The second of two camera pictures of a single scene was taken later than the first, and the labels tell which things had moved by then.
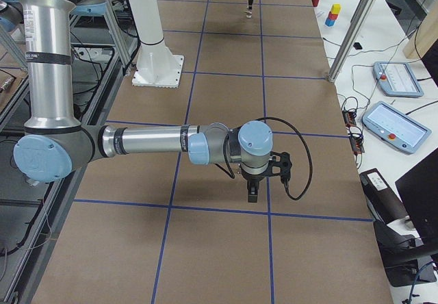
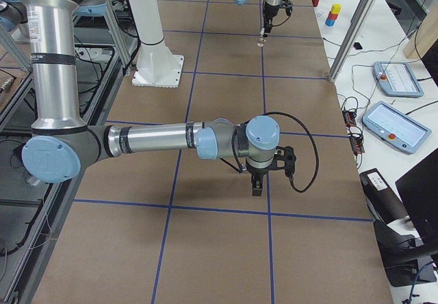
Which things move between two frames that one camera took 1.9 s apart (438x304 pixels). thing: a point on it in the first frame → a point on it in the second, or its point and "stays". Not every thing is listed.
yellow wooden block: (335, 8) stays
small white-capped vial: (249, 14) → (261, 41)
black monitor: (419, 190) stays
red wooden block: (331, 16) stays
